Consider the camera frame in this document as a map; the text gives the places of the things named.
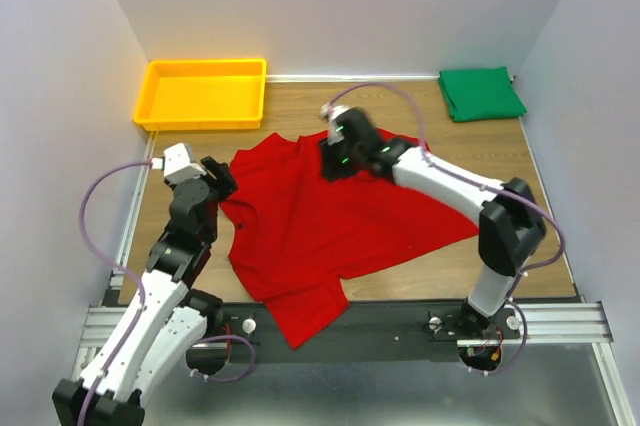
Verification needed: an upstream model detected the red t shirt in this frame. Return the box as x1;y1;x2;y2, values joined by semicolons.
221;133;478;349

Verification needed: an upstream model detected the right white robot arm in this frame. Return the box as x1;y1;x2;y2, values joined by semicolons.
320;105;546;338

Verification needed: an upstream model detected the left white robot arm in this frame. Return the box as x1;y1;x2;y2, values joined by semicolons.
52;144;237;425

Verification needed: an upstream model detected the yellow plastic tray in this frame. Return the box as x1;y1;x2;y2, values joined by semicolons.
133;58;267;132

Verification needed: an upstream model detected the folded green t shirt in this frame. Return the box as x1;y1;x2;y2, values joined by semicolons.
438;67;527;123

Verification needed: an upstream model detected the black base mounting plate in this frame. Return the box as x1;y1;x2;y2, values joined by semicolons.
184;300;521;377

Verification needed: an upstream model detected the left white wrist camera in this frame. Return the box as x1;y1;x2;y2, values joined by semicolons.
151;143;206;186

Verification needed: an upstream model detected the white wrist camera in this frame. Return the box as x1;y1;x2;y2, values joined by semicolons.
151;143;206;186
320;103;350;123

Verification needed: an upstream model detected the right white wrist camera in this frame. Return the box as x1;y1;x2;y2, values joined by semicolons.
320;103;350;123

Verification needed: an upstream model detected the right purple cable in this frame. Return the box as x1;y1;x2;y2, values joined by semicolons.
332;82;566;377

